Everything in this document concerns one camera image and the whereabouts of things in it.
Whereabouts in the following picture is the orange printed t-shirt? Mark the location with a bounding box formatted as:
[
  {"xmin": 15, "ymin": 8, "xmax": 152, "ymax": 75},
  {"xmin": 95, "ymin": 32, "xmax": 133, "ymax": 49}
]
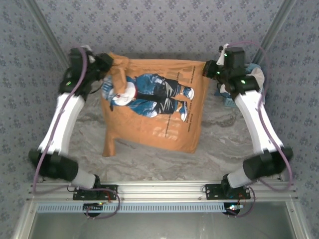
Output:
[{"xmin": 101, "ymin": 51, "xmax": 209, "ymax": 157}]

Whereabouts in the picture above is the crumpled white t-shirt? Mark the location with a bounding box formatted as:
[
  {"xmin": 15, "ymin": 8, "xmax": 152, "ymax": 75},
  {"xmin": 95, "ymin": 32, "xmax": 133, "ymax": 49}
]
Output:
[{"xmin": 219, "ymin": 66, "xmax": 266, "ymax": 95}]

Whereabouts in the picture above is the light blue plastic basket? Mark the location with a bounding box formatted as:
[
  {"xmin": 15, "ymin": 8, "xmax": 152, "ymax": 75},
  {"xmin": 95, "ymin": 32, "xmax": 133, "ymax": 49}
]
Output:
[{"xmin": 215, "ymin": 63, "xmax": 262, "ymax": 108}]

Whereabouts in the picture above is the small black circuit board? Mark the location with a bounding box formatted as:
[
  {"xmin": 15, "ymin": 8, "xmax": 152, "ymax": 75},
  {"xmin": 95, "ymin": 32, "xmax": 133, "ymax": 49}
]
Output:
[
  {"xmin": 83, "ymin": 203, "xmax": 104, "ymax": 217},
  {"xmin": 223, "ymin": 203, "xmax": 244, "ymax": 217}
]

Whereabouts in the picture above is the grey metal panel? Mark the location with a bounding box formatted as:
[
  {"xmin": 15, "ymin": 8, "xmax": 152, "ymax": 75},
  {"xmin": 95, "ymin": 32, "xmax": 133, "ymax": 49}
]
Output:
[{"xmin": 29, "ymin": 212, "xmax": 297, "ymax": 239}]

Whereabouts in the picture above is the aluminium frame post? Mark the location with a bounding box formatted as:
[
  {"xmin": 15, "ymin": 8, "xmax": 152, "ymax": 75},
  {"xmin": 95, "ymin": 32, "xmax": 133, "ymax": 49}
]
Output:
[
  {"xmin": 24, "ymin": 0, "xmax": 72, "ymax": 68},
  {"xmin": 251, "ymin": 0, "xmax": 299, "ymax": 64}
]

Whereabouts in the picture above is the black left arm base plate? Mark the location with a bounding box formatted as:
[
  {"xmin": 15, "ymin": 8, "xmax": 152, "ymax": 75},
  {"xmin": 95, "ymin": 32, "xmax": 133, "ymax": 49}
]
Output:
[{"xmin": 72, "ymin": 184, "xmax": 118, "ymax": 201}]

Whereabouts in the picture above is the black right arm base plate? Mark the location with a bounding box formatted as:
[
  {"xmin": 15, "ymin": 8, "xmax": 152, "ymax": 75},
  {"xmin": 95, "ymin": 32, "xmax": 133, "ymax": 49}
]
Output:
[{"xmin": 204, "ymin": 183, "xmax": 251, "ymax": 200}]

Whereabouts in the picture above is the aluminium mounting rail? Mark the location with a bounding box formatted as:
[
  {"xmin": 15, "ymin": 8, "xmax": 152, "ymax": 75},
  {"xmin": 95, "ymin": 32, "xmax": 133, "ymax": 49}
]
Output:
[{"xmin": 27, "ymin": 181, "xmax": 299, "ymax": 202}]

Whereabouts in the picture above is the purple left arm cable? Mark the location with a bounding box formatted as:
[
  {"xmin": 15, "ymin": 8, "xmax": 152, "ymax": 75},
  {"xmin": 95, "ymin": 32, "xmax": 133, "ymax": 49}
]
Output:
[{"xmin": 31, "ymin": 46, "xmax": 122, "ymax": 220}]

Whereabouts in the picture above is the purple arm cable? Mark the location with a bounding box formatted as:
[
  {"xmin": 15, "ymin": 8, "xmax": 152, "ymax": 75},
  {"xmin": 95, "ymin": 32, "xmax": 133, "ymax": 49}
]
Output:
[
  {"xmin": 31, "ymin": 46, "xmax": 122, "ymax": 220},
  {"xmin": 225, "ymin": 40, "xmax": 295, "ymax": 219}
]

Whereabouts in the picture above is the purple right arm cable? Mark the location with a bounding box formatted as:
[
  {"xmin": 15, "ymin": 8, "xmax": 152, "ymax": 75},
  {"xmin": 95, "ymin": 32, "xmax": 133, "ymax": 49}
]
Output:
[{"xmin": 225, "ymin": 40, "xmax": 295, "ymax": 219}]

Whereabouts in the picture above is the slotted light blue cable duct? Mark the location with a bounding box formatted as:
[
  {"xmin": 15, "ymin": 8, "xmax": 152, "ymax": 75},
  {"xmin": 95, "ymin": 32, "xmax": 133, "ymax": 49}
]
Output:
[{"xmin": 36, "ymin": 202, "xmax": 229, "ymax": 214}]

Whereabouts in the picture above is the short aluminium frame leg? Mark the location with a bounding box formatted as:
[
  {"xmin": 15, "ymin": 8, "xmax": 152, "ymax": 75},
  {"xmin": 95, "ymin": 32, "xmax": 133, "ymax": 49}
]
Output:
[
  {"xmin": 11, "ymin": 201, "xmax": 38, "ymax": 239},
  {"xmin": 285, "ymin": 201, "xmax": 310, "ymax": 239}
]

